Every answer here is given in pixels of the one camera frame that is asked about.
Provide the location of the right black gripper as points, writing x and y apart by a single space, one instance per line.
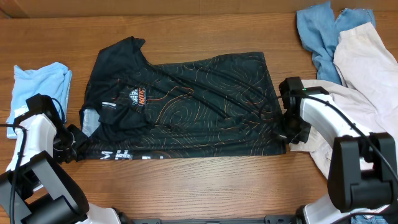
304 136

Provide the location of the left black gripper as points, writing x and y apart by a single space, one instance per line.
80 137

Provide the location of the black orange patterned t-shirt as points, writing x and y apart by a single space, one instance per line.
221 106

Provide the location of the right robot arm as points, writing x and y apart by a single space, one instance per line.
362 178

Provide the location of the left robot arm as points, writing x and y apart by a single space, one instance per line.
34 188

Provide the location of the folded light blue t-shirt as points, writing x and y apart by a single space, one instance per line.
53 80

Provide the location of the beige pink garment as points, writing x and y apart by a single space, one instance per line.
367 95

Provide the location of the blue denim garment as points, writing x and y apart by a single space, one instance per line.
319 30

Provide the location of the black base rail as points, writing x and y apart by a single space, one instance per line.
268 219

